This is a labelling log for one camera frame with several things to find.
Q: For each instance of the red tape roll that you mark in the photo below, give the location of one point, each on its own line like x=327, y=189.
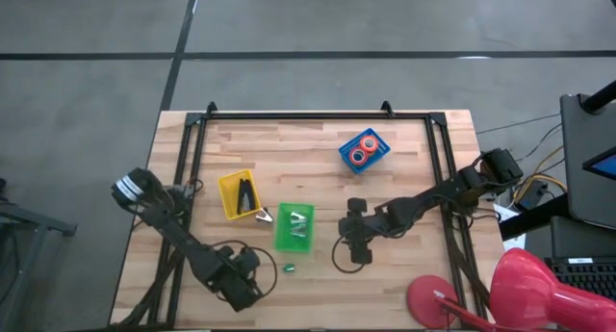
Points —
x=352, y=161
x=375, y=140

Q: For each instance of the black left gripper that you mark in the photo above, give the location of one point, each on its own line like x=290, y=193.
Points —
x=240, y=296

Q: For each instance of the black table frame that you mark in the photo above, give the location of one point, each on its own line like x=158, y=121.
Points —
x=313, y=115

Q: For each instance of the blue plastic basket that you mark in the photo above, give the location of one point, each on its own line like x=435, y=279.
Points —
x=380, y=151

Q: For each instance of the yellow plastic basket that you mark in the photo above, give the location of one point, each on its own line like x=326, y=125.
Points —
x=227, y=197

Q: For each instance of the black keyboard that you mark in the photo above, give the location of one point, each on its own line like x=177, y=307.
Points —
x=587, y=274

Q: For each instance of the green plastic basket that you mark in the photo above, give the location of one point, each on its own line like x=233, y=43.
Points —
x=284, y=240

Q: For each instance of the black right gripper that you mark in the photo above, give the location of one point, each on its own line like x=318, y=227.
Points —
x=358, y=231

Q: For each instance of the black staple remover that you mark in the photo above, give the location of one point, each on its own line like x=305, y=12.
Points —
x=264, y=216

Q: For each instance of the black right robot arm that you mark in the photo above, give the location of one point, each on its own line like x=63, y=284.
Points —
x=433, y=197

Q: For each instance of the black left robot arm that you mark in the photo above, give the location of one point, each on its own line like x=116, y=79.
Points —
x=168, y=223

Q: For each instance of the grey metal stand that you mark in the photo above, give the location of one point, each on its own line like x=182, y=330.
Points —
x=48, y=223

